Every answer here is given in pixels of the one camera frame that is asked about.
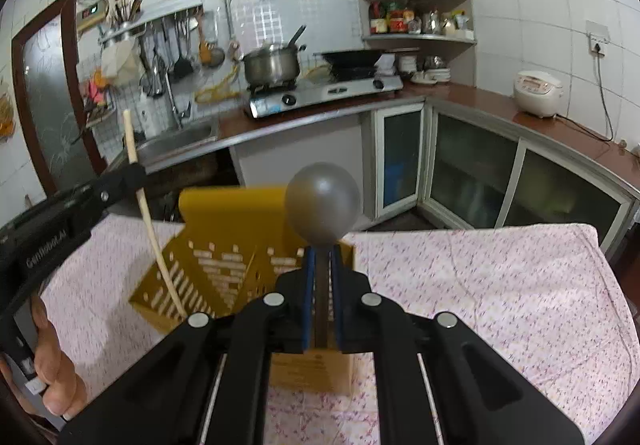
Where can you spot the yellow utensil holder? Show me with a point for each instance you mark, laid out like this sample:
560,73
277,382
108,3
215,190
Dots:
225,225

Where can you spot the white wall socket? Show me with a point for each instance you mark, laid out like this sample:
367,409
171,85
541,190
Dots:
596,36

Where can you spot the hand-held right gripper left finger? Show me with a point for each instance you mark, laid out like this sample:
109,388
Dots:
309,305

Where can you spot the steel sink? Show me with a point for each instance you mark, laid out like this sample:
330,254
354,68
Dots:
180,137

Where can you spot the wooden chopstick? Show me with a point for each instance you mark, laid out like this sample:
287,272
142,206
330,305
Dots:
150,225

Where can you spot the grey corner shelf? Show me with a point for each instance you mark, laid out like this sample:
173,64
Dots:
420,39

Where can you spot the white hanging bag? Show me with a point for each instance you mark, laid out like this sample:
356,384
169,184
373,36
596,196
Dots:
120,62

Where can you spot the stack of white dishes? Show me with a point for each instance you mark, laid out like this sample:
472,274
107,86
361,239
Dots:
435,74

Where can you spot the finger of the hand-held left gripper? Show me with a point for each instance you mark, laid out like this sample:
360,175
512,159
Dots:
117,187

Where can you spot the pink floral tablecloth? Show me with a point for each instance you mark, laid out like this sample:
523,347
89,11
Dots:
475,285

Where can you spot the steel kettle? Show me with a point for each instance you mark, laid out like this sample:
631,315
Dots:
431,22

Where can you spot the black wok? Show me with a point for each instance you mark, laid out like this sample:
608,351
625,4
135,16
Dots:
352,57

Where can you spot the beige wall controller box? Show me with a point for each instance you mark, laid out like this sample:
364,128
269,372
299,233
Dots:
90,14

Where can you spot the steel gas stove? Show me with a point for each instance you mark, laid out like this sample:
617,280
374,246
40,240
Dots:
330,92

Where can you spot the steel cooking pot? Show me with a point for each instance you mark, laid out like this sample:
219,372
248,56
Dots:
270,65

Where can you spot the wooden frosted glass door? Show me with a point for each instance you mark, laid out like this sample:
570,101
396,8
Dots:
50,100

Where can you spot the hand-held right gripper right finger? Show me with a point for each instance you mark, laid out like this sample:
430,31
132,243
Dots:
336,305

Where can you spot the silver splash guard sheet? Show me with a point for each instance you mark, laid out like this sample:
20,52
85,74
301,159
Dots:
330,25

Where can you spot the black ladle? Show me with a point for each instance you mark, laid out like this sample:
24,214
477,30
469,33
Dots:
295,37

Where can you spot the red sauce jar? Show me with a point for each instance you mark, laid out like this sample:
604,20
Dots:
396,22

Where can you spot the white rice cooker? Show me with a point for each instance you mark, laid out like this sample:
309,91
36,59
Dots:
537,92

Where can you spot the steel wall utensil rack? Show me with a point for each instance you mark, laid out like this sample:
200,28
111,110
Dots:
160,12

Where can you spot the black hanging spatula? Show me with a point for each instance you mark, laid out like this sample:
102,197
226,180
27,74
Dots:
181,65

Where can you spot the grey metal spoon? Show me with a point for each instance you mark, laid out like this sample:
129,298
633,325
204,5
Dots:
322,202

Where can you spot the person's left hand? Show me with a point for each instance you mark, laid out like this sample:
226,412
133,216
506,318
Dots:
57,375

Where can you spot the steel faucet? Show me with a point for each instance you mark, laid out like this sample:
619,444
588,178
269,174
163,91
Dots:
175,105

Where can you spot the kitchen counter cabinet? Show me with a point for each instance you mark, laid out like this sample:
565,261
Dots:
475,165

